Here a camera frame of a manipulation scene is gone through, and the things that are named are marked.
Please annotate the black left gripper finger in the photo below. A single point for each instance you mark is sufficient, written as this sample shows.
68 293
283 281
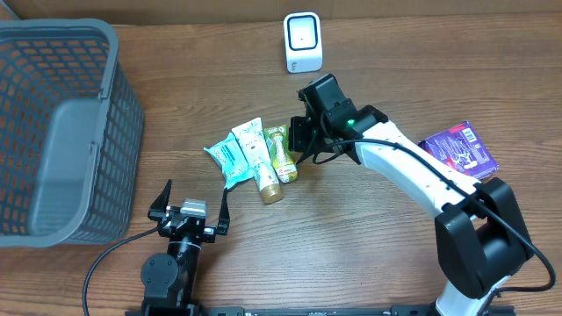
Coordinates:
224 216
161 202

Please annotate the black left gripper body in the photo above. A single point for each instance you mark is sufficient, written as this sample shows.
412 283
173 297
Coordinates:
185 224

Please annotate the green yellow snack pouch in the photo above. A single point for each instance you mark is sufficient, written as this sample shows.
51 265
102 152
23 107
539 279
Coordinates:
277 143

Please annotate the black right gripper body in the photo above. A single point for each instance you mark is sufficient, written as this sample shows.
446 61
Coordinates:
305 132

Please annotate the white bamboo print tube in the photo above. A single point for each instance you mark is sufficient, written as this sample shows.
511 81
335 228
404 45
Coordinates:
251 139

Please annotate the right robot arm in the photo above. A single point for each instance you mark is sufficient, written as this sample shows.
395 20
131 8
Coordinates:
481 236

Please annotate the grey plastic mesh basket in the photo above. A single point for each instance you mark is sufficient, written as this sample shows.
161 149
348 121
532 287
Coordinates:
71 134

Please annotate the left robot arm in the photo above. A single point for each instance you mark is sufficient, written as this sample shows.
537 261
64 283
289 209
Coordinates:
169 277

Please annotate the white barcode scanner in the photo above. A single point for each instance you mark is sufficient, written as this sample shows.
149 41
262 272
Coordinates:
303 42

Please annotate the purple sanitary pad pack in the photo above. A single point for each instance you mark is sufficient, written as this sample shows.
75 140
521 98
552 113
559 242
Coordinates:
460 148

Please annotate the teal plastic packet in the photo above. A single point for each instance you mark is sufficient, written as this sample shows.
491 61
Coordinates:
232 161

